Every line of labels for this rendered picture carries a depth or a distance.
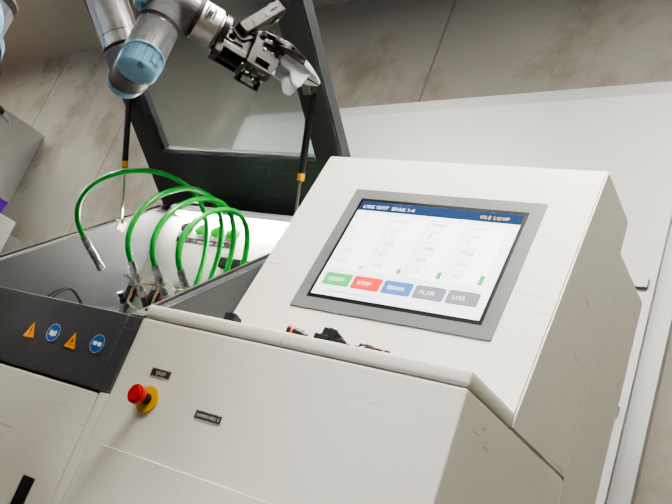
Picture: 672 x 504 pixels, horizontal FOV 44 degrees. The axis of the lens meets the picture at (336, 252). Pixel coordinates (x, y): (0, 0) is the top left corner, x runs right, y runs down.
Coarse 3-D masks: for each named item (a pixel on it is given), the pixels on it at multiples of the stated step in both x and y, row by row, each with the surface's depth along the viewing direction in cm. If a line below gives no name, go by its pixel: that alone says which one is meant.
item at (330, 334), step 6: (288, 330) 156; (294, 330) 156; (300, 330) 156; (324, 330) 155; (330, 330) 154; (336, 330) 154; (318, 336) 154; (324, 336) 153; (330, 336) 154; (336, 336) 154; (336, 342) 151; (342, 342) 151; (366, 348) 149; (372, 348) 150; (378, 348) 149
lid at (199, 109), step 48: (240, 0) 203; (288, 0) 193; (192, 48) 220; (144, 96) 241; (192, 96) 231; (240, 96) 221; (288, 96) 212; (144, 144) 251; (192, 144) 242; (240, 144) 231; (288, 144) 222; (336, 144) 210; (240, 192) 240; (288, 192) 229
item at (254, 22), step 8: (264, 8) 155; (272, 8) 156; (280, 8) 156; (256, 16) 153; (264, 16) 154; (272, 16) 155; (280, 16) 157; (240, 24) 152; (248, 24) 152; (256, 24) 153; (264, 24) 155; (272, 24) 158; (240, 32) 152; (248, 32) 152
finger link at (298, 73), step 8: (288, 56) 154; (280, 64) 154; (288, 64) 154; (296, 64) 155; (304, 64) 155; (296, 72) 155; (304, 72) 156; (312, 72) 157; (296, 80) 155; (304, 80) 156; (312, 80) 159
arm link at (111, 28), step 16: (96, 0) 153; (112, 0) 153; (128, 0) 157; (96, 16) 154; (112, 16) 153; (128, 16) 155; (112, 32) 153; (128, 32) 154; (112, 48) 153; (112, 64) 154; (112, 80) 156; (128, 80) 151; (128, 96) 159
